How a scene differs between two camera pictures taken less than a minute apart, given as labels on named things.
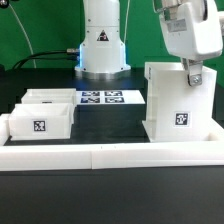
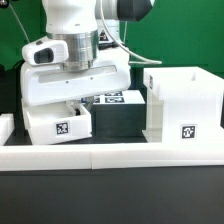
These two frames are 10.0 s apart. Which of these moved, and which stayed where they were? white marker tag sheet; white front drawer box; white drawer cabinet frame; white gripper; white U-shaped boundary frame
Moved: white front drawer box; white gripper
Stayed: white U-shaped boundary frame; white drawer cabinet frame; white marker tag sheet
